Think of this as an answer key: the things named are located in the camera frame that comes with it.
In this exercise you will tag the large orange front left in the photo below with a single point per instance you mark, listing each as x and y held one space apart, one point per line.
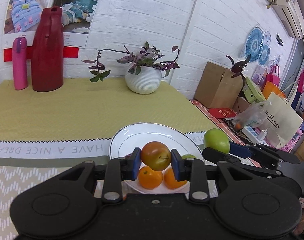
149 179

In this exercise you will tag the white ribbed plant pot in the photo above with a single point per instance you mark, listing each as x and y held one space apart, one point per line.
146 82

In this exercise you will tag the brown cardboard box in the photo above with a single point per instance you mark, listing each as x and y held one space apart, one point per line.
217 87

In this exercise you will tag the bedding poster on wall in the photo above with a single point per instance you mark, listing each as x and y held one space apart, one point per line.
73 18

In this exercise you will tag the red envelope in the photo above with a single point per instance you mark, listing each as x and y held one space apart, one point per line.
222 113

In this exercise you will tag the orange paper bag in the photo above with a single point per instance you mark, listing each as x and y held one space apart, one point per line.
269 88

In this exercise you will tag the green box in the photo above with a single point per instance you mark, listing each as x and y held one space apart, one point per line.
252 92

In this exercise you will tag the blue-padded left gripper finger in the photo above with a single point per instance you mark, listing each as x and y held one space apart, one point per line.
118 170

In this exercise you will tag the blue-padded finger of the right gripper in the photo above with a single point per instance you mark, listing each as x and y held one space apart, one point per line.
242 151

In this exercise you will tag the blue round wall decorations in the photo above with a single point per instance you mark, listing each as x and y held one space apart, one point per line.
257 46

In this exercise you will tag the dark purple potted plant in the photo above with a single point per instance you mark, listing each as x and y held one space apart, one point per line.
238 67

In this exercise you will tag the clear plastic bag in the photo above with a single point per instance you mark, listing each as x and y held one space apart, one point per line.
253 116

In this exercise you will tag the pink gift bag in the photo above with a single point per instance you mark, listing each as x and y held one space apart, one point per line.
273 75

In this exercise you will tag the green patterned tablecloth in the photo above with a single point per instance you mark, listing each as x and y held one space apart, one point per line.
42 134

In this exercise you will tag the red thermos jug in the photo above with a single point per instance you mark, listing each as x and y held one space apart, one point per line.
47 52

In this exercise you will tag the green apple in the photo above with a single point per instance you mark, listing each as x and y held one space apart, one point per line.
187 156
217 140

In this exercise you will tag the beige Shan tote bag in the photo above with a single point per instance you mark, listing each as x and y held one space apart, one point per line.
282 121

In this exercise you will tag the white air conditioner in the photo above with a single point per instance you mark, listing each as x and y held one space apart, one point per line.
291 16

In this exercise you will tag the large orange front right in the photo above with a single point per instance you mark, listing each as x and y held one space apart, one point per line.
169 180

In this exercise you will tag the pink water bottle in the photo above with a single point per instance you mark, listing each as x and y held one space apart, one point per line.
19 63

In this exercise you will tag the purple trailing plant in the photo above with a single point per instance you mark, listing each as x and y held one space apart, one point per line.
148 57

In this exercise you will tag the large orange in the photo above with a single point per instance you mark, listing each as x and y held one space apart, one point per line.
149 179
169 180

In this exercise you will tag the red-yellow apple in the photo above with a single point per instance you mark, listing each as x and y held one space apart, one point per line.
155 155

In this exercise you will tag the white power strip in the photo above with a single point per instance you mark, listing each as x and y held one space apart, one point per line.
253 135

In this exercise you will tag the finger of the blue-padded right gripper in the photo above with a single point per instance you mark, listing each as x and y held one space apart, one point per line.
194 171

